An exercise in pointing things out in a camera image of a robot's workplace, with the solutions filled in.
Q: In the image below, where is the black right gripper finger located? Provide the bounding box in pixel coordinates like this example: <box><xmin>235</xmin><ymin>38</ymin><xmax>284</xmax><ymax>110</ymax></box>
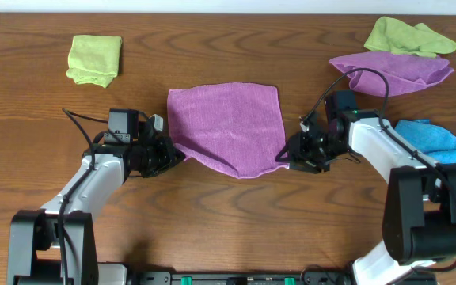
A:
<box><xmin>275</xmin><ymin>144</ymin><xmax>291</xmax><ymax>163</ymax></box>
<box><xmin>289</xmin><ymin>162</ymin><xmax>319</xmax><ymax>173</ymax></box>

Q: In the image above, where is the purple microfiber cloth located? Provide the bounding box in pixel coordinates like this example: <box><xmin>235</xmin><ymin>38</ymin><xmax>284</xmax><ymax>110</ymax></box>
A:
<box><xmin>167</xmin><ymin>82</ymin><xmax>289</xmax><ymax>179</ymax></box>

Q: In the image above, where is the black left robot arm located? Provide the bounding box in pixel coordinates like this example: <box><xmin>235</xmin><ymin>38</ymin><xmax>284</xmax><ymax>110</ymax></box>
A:
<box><xmin>6</xmin><ymin>108</ymin><xmax>185</xmax><ymax>285</ymax></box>

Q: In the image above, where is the crumpled purple cloth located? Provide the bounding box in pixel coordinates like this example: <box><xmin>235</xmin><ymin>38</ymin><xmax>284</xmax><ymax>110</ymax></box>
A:
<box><xmin>329</xmin><ymin>51</ymin><xmax>454</xmax><ymax>97</ymax></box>

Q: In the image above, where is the folded green cloth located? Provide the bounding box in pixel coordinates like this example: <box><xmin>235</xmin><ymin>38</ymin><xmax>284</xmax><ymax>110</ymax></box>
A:
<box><xmin>66</xmin><ymin>35</ymin><xmax>123</xmax><ymax>88</ymax></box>

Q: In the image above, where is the blue microfiber cloth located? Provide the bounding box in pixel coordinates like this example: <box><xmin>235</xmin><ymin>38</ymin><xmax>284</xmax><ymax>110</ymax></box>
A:
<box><xmin>395</xmin><ymin>119</ymin><xmax>456</xmax><ymax>164</ymax></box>

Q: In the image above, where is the crumpled green cloth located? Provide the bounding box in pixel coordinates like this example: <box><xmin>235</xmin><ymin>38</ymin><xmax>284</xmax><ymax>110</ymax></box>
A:
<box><xmin>364</xmin><ymin>17</ymin><xmax>456</xmax><ymax>58</ymax></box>

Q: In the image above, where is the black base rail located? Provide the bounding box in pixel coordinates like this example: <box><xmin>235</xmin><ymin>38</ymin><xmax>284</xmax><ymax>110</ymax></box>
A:
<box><xmin>127</xmin><ymin>269</ymin><xmax>439</xmax><ymax>285</ymax></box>

